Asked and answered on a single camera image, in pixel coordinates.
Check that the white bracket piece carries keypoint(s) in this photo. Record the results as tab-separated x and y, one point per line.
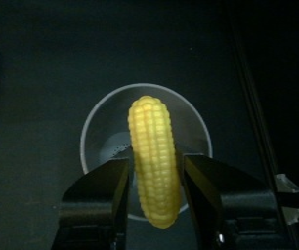
290	195

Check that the grey bowl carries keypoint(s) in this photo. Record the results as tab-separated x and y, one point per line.
107	130

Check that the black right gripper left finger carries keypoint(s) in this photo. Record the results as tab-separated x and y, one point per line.
99	201

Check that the yellow toy corn cob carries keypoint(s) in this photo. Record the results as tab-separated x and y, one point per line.
155	156

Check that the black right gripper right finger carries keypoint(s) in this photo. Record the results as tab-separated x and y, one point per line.
226	201

